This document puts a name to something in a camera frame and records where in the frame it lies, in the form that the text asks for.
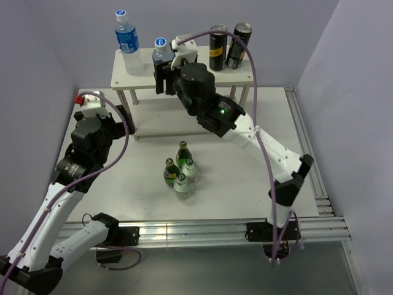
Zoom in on small blue label water bottle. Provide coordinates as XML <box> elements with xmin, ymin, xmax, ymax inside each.
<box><xmin>152</xmin><ymin>37</ymin><xmax>174</xmax><ymax>74</ymax></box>

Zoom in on green glass bottle front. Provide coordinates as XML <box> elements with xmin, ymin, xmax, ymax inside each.
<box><xmin>163</xmin><ymin>158</ymin><xmax>180</xmax><ymax>187</ymax></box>

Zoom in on green glass bottle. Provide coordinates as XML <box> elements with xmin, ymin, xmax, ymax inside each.
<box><xmin>176</xmin><ymin>141</ymin><xmax>193</xmax><ymax>170</ymax></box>
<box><xmin>163</xmin><ymin>158</ymin><xmax>180</xmax><ymax>187</ymax></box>

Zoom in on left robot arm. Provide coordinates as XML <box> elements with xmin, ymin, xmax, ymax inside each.
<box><xmin>1</xmin><ymin>105</ymin><xmax>135</xmax><ymax>294</ymax></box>

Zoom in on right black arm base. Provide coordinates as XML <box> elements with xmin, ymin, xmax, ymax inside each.
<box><xmin>245</xmin><ymin>221</ymin><xmax>302</xmax><ymax>259</ymax></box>

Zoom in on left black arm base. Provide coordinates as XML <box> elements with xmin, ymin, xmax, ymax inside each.
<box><xmin>83</xmin><ymin>222</ymin><xmax>142</xmax><ymax>271</ymax></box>

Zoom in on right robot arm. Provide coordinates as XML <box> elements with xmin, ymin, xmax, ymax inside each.
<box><xmin>154</xmin><ymin>61</ymin><xmax>314</xmax><ymax>240</ymax></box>

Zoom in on black can gold top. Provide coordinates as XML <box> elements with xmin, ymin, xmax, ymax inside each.
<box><xmin>226</xmin><ymin>22</ymin><xmax>252</xmax><ymax>69</ymax></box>

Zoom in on black can yellow label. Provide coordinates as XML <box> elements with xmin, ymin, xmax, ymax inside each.
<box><xmin>209</xmin><ymin>33</ymin><xmax>227</xmax><ymax>71</ymax></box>

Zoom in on green glass bottle rear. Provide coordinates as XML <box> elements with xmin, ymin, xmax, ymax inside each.
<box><xmin>176</xmin><ymin>141</ymin><xmax>193</xmax><ymax>170</ymax></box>

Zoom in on clear soda bottle rear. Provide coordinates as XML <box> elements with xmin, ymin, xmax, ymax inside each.
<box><xmin>182</xmin><ymin>162</ymin><xmax>199</xmax><ymax>183</ymax></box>

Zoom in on clear soda bottle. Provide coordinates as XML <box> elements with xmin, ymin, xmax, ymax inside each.
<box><xmin>174</xmin><ymin>173</ymin><xmax>192</xmax><ymax>200</ymax></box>
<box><xmin>182</xmin><ymin>162</ymin><xmax>199</xmax><ymax>183</ymax></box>

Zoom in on clear soda bottle front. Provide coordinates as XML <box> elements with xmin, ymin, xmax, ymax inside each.
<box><xmin>174</xmin><ymin>173</ymin><xmax>192</xmax><ymax>200</ymax></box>

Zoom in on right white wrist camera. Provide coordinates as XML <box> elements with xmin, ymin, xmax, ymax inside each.
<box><xmin>171</xmin><ymin>34</ymin><xmax>198</xmax><ymax>71</ymax></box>

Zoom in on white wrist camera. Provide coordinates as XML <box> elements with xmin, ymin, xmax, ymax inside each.
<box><xmin>171</xmin><ymin>34</ymin><xmax>198</xmax><ymax>71</ymax></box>
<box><xmin>74</xmin><ymin>95</ymin><xmax>110</xmax><ymax>119</ymax></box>

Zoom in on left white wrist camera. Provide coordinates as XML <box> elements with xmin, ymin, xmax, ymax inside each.
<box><xmin>74</xmin><ymin>95</ymin><xmax>110</xmax><ymax>119</ymax></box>

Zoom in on aluminium side rail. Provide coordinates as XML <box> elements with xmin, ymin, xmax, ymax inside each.
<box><xmin>284</xmin><ymin>87</ymin><xmax>335</xmax><ymax>217</ymax></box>

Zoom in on aluminium front rail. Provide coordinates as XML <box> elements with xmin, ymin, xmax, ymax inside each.
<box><xmin>39</xmin><ymin>219</ymin><xmax>352</xmax><ymax>251</ymax></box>

